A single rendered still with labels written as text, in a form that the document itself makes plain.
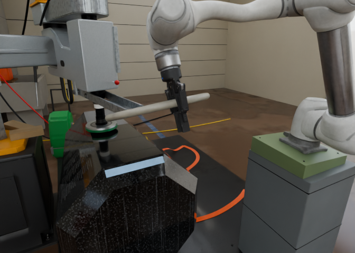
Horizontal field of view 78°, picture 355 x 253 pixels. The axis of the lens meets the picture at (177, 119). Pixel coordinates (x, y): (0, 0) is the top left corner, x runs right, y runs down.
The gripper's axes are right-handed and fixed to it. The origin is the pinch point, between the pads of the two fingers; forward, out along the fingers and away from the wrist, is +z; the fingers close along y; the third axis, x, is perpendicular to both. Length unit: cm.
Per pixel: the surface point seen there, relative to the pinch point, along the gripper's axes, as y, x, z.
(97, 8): 56, 8, -71
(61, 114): 251, 45, -29
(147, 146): 53, 0, 13
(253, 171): 28, -54, 43
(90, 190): 42, 36, 24
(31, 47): 114, 49, -71
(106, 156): 52, 24, 11
